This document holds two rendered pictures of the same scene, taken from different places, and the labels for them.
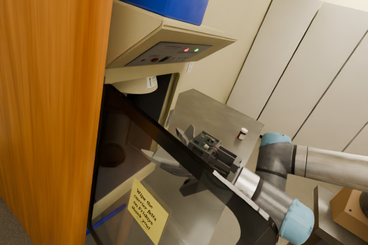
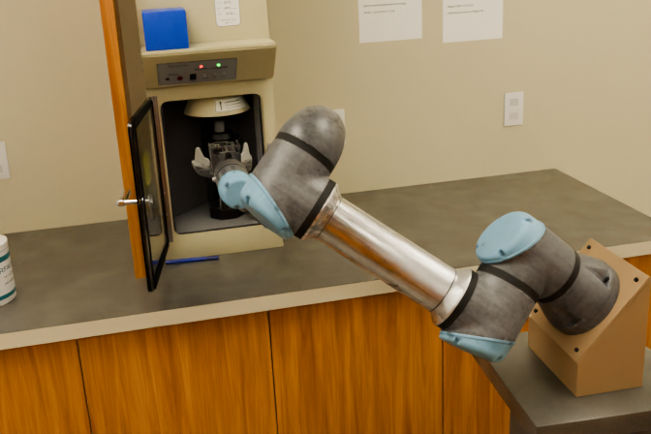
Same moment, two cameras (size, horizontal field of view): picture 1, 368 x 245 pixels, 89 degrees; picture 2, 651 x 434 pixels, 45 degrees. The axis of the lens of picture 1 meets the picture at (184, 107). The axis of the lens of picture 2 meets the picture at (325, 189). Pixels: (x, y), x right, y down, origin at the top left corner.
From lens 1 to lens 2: 177 cm
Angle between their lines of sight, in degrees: 50
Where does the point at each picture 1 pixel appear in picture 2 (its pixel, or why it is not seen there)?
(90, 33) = (111, 67)
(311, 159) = not seen: hidden behind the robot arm
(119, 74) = (170, 95)
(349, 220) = (536, 334)
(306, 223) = (226, 179)
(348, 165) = not seen: hidden behind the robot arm
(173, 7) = (150, 46)
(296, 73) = not seen: outside the picture
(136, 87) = (203, 110)
